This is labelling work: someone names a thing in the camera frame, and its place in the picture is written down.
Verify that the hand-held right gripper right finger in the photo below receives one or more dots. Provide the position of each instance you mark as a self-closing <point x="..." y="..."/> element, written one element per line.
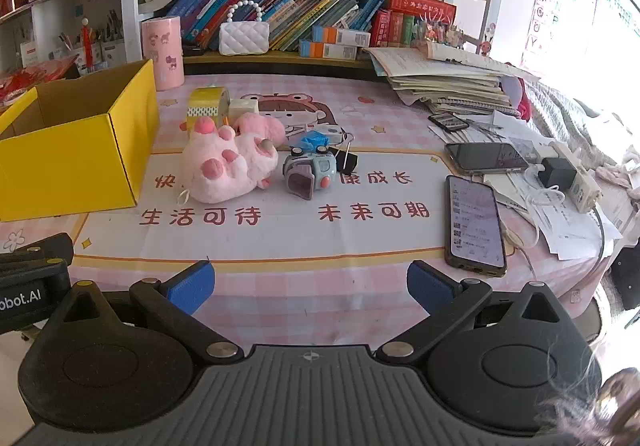
<point x="430" y="283"/>

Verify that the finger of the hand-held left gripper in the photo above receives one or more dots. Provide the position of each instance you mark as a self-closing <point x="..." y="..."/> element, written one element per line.
<point x="45" y="253"/>

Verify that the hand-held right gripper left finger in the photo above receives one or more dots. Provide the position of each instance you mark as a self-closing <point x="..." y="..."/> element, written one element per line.
<point x="192" y="286"/>

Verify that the yellow cardboard box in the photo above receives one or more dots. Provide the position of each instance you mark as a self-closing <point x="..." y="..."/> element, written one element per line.
<point x="65" y="166"/>

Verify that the pink plush paw toy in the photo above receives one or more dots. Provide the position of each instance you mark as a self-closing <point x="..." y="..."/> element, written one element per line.
<point x="220" y="171"/>

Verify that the black binder clip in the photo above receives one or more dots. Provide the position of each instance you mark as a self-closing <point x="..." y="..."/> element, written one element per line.
<point x="347" y="161"/>

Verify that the pink fluffy pompom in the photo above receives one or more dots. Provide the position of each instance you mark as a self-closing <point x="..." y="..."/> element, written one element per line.
<point x="262" y="126"/>

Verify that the blue plastic packet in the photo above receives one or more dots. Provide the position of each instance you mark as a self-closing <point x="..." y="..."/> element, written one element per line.
<point x="312" y="141"/>

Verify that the cream rectangular eraser block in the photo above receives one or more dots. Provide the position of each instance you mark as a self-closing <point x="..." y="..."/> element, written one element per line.
<point x="242" y="107"/>

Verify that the yellow tape roll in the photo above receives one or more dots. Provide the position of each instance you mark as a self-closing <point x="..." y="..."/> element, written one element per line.
<point x="200" y="99"/>

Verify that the smartphone with lit screen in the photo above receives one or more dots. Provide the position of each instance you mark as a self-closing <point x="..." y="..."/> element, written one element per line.
<point x="475" y="221"/>

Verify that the pink printed desk mat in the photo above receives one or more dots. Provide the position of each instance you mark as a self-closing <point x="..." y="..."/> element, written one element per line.
<point x="300" y="236"/>

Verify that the smartphone with dark screen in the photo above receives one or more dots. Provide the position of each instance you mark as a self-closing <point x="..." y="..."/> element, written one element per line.
<point x="485" y="156"/>

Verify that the loose printed papers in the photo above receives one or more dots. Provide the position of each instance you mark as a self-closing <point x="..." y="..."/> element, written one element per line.
<point x="570" y="231"/>

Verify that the small black calculator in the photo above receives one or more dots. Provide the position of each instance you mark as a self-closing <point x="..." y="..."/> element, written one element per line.
<point x="447" y="122"/>

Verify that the pile of red packets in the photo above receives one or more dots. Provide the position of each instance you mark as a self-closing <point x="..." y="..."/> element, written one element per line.
<point x="30" y="76"/>

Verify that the white power strip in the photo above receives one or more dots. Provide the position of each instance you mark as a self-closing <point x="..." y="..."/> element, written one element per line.
<point x="582" y="186"/>

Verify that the fluffy grey fur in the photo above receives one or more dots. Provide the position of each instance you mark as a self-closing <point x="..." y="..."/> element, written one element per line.
<point x="575" y="406"/>

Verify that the white box with red label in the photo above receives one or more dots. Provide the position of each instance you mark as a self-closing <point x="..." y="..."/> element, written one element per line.
<point x="30" y="56"/>

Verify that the stack of papers and workbooks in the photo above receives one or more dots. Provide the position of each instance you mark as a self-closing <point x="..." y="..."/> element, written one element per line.
<point x="450" y="81"/>

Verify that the red hanging ornament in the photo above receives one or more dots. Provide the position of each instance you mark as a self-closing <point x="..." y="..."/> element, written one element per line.
<point x="87" y="44"/>

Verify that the grey knitted cloth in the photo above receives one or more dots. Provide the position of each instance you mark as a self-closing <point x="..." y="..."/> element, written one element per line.
<point x="560" y="111"/>

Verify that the pen holder boxes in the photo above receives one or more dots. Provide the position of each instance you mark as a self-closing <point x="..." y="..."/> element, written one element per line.
<point x="107" y="46"/>

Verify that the pink cartoon cylinder container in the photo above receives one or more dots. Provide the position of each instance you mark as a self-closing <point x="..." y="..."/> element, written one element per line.
<point x="162" y="56"/>

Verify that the colourful figurine cluster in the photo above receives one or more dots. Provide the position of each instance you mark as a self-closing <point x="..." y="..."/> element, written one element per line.
<point x="440" y="34"/>

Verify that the orange white carton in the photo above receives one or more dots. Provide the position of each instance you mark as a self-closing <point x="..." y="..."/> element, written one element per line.
<point x="330" y="50"/>
<point x="345" y="36"/>

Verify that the red dictionary stack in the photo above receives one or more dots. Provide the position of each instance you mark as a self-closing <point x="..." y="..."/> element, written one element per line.
<point x="420" y="6"/>

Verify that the row of leaning colourful books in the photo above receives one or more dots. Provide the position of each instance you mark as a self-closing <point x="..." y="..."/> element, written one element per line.
<point x="300" y="11"/>

